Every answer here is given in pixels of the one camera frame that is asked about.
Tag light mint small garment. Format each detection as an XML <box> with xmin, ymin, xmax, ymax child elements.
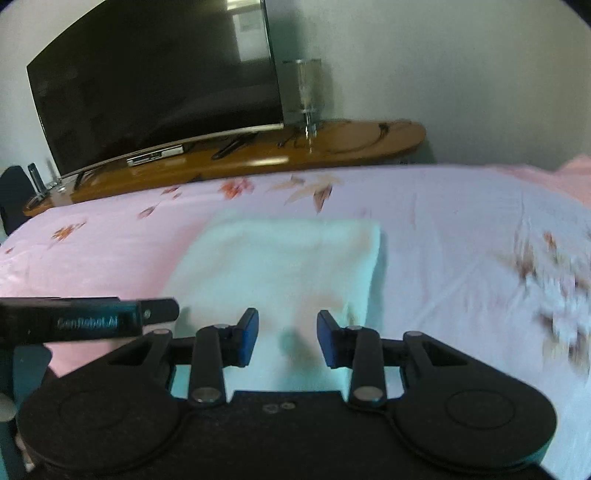
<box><xmin>164</xmin><ymin>217</ymin><xmax>385</xmax><ymax>398</ymax></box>

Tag silver set-top box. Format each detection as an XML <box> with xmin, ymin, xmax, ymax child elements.
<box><xmin>126</xmin><ymin>143</ymin><xmax>185</xmax><ymax>167</ymax></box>

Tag black curved television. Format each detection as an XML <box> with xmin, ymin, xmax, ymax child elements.
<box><xmin>26</xmin><ymin>0</ymin><xmax>285</xmax><ymax>179</ymax></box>

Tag pink floral bedsheet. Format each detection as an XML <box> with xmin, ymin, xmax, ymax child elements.
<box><xmin>0</xmin><ymin>164</ymin><xmax>591</xmax><ymax>480</ymax></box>

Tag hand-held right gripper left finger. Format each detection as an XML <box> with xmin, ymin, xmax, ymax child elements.
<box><xmin>108</xmin><ymin>308</ymin><xmax>260</xmax><ymax>408</ymax></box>

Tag dark chair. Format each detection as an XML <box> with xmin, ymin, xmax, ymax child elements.
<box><xmin>0</xmin><ymin>165</ymin><xmax>34</xmax><ymax>236</ymax></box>

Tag wooden TV console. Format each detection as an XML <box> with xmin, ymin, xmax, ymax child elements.
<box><xmin>23</xmin><ymin>119</ymin><xmax>427</xmax><ymax>217</ymax></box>

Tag clear glass jar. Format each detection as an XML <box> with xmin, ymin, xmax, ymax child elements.
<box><xmin>281</xmin><ymin>58</ymin><xmax>323</xmax><ymax>140</ymax></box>

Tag black cable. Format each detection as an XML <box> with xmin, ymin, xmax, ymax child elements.
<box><xmin>276</xmin><ymin>121</ymin><xmax>413</xmax><ymax>154</ymax></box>

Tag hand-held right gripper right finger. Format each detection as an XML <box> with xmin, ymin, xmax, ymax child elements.
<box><xmin>317</xmin><ymin>310</ymin><xmax>469</xmax><ymax>409</ymax></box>

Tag black remote control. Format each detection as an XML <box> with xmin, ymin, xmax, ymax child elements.
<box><xmin>27</xmin><ymin>162</ymin><xmax>47</xmax><ymax>200</ymax></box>

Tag pink blanket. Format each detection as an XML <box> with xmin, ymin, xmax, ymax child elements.
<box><xmin>492</xmin><ymin>154</ymin><xmax>591</xmax><ymax>209</ymax></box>

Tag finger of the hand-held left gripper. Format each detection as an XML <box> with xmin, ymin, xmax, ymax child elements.
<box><xmin>139</xmin><ymin>298</ymin><xmax>181</xmax><ymax>325</ymax></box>

